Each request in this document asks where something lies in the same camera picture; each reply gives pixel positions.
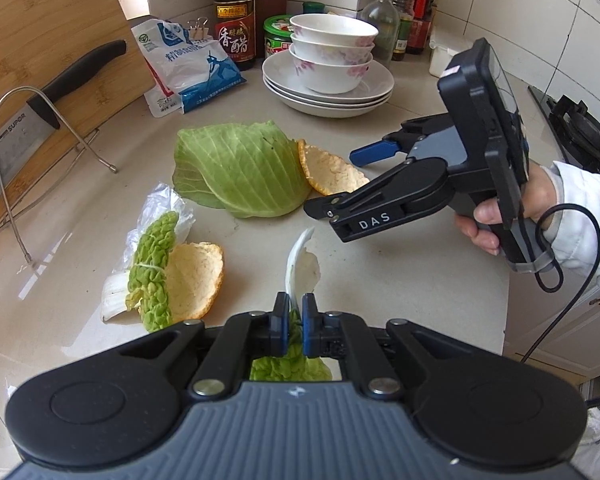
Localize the clear glass bottle red cap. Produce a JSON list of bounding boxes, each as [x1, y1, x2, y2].
[[358, 0, 400, 67]]

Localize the person right hand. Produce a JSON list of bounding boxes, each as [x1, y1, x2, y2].
[[454, 164, 562, 257]]

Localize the binder clips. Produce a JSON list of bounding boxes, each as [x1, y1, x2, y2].
[[187, 16, 210, 41]]

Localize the top floral bowl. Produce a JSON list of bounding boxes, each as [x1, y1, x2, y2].
[[290, 13, 379, 47]]

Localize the stack of white plates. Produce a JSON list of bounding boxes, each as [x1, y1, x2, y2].
[[262, 49, 394, 119]]

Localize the large cabbage leaf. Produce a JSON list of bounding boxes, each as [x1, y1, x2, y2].
[[172, 122, 311, 218]]

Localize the dark vinegar bottle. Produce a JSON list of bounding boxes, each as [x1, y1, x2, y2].
[[213, 0, 257, 70]]

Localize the napa cabbage leaf with stem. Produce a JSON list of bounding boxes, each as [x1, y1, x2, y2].
[[100, 211, 180, 333]]

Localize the curly napa cabbage piece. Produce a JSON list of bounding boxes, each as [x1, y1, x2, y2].
[[249, 310, 332, 382]]

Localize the middle floral bowl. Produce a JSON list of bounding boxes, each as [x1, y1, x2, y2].
[[291, 34, 374, 65]]

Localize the white blue salt bag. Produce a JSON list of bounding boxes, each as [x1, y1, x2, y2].
[[131, 16, 246, 118]]

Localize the clear plastic bag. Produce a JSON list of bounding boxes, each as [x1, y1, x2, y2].
[[117, 183, 196, 271]]

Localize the oil bottle green label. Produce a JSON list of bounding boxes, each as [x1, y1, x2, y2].
[[392, 0, 417, 61]]

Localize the person right forearm white sleeve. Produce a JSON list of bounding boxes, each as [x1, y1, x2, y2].
[[543, 162, 600, 288]]

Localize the green lid jar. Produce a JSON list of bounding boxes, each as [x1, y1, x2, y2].
[[263, 14, 294, 58]]

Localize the floral bowl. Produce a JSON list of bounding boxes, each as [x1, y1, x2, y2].
[[290, 13, 379, 47], [288, 46, 373, 94], [291, 34, 374, 65]]

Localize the white napa stem piece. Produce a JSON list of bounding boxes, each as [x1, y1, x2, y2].
[[285, 228, 321, 313]]

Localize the red label sauce bottle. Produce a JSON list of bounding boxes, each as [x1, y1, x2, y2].
[[406, 0, 437, 55]]

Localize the bottom floral bowl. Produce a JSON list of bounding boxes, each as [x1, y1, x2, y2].
[[288, 46, 373, 94]]

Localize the bamboo cutting board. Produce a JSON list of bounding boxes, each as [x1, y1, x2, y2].
[[0, 0, 157, 246]]

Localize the white plastic lidded box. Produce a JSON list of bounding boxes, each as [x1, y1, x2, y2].
[[429, 27, 471, 78]]

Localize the orange peel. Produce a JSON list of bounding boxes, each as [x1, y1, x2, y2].
[[297, 139, 370, 195], [166, 243, 224, 323]]

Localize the black handled santoku knife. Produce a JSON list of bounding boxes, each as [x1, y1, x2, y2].
[[0, 39, 126, 194]]

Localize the metal wire board rack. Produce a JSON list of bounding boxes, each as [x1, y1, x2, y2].
[[0, 84, 119, 266]]

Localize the black gas stove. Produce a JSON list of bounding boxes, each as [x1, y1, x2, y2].
[[528, 86, 600, 174]]

